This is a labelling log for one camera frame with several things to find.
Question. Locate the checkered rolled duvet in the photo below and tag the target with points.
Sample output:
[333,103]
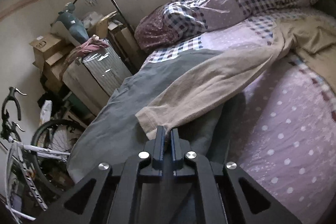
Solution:
[178,20]

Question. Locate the folded blue-grey clothes stack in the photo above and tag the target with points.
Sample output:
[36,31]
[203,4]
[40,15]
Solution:
[117,133]

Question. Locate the pink cloth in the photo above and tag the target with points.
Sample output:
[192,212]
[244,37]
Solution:
[91,45]

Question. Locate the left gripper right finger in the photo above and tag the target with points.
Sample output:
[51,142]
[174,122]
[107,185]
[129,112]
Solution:
[224,193]

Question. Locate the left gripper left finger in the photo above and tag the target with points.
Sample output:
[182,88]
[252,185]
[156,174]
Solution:
[109,193]

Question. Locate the checkered bed sheet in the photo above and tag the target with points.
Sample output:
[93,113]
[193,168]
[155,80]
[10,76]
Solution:
[284,137]

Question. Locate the white striped storage box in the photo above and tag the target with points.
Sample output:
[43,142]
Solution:
[94,77]

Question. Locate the white bicycle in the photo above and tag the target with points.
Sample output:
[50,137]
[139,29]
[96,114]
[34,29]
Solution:
[40,167]

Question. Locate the beige long-sleeve garment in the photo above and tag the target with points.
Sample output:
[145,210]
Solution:
[214,81]

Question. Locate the cardboard boxes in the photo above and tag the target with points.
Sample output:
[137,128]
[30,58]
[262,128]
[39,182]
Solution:
[50,52]

